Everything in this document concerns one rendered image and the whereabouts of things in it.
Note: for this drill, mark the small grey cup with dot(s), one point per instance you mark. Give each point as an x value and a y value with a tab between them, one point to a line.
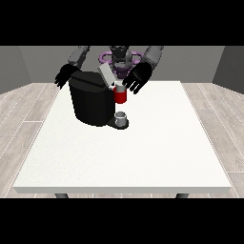
121	118

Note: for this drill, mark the black coffee machine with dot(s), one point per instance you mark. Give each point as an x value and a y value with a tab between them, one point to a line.
90	101

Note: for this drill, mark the grey pod with pale top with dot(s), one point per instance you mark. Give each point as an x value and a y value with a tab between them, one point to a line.
118	84

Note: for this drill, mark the grey robot trunk purple rings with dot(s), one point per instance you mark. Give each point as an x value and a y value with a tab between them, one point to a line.
120	60

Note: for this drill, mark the pale grey machine lid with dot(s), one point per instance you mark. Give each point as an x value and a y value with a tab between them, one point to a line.
107	74

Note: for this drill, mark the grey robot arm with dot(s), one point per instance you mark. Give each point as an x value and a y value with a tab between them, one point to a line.
153	56
78	56

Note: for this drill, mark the dark table leg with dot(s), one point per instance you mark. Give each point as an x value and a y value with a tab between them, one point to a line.
61	195
182	195

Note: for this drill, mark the red pod holder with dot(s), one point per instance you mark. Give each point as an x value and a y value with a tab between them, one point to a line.
120	95

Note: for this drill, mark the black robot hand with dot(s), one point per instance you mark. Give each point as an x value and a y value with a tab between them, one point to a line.
138	76
64	75

